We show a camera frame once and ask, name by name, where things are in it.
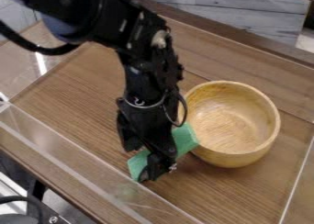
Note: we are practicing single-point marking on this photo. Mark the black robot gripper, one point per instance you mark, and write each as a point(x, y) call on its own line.
point(145, 126)

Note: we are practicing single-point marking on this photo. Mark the green rectangular block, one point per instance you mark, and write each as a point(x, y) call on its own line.
point(186, 142)

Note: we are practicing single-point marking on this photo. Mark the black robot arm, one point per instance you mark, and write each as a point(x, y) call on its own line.
point(127, 27)

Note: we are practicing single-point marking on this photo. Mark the light wooden bowl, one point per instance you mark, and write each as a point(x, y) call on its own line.
point(236, 120)

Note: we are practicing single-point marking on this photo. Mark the black metal table leg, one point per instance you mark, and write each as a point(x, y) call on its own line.
point(38, 190)

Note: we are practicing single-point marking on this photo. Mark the clear acrylic tray wall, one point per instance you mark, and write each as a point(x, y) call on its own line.
point(58, 132)

